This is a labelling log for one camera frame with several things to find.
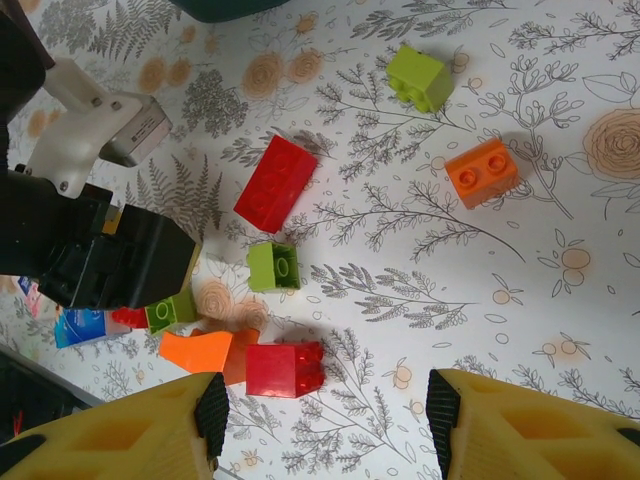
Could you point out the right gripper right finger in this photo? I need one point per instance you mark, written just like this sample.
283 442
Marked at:
540 440

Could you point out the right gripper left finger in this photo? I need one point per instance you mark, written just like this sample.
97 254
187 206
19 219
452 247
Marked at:
125 440

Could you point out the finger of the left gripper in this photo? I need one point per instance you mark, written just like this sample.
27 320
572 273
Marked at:
160 255

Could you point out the small green lego brick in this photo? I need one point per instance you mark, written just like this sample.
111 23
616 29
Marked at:
420 75
265 270
170 312

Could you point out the orange slope lego brick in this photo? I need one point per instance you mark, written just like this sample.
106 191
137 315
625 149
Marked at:
200 350

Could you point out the long red lego brick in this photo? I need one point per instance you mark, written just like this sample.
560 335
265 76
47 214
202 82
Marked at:
275 185

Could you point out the small red lego brick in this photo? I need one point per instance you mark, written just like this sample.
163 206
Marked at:
127 317
275 367

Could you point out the small orange lego brick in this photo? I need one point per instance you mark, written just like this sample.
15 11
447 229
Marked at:
480 175

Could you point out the pink tissue pack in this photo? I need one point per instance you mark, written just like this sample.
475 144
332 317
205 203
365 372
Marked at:
29 300

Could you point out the blue tissue pack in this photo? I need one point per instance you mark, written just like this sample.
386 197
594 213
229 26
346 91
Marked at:
80 327

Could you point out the floral printed table sheet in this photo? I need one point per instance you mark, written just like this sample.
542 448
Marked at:
450 300

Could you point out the teal plastic container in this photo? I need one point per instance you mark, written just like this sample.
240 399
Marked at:
225 7

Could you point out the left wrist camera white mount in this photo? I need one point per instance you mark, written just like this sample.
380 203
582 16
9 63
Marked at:
75 125

